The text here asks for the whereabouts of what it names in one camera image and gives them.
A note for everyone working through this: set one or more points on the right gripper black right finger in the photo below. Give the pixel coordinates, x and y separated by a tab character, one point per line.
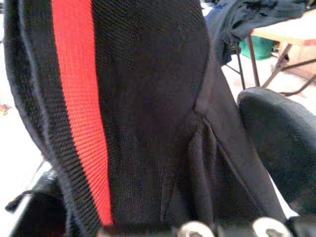
281	143

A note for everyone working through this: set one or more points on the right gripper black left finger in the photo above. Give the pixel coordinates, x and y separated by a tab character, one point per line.
42	214

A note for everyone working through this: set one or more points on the dark navy shirt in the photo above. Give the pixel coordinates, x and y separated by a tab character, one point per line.
148	123

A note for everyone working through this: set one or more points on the marble pattern table red edge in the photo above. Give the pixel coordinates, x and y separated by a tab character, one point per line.
291	29

